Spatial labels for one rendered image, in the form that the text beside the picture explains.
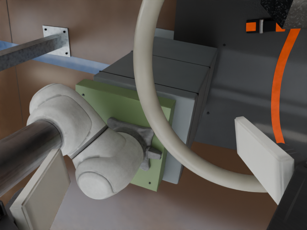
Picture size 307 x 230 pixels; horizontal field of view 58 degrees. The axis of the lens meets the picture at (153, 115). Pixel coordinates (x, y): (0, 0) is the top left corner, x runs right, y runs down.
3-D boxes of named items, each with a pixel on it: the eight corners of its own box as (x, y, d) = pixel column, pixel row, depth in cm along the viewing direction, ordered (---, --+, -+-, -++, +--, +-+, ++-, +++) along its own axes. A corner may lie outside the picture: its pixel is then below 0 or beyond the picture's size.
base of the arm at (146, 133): (159, 173, 104) (155, 181, 99) (106, 157, 109) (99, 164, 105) (166, 131, 96) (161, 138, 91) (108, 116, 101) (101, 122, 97)
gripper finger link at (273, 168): (280, 160, 14) (295, 158, 14) (234, 117, 20) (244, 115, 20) (281, 211, 14) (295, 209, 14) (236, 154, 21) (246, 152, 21)
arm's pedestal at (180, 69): (210, 115, 185) (187, 197, 117) (140, 98, 195) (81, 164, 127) (229, 40, 161) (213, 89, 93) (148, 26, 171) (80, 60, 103)
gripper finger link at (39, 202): (40, 253, 15) (26, 255, 15) (71, 182, 21) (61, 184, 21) (22, 205, 14) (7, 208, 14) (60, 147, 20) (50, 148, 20)
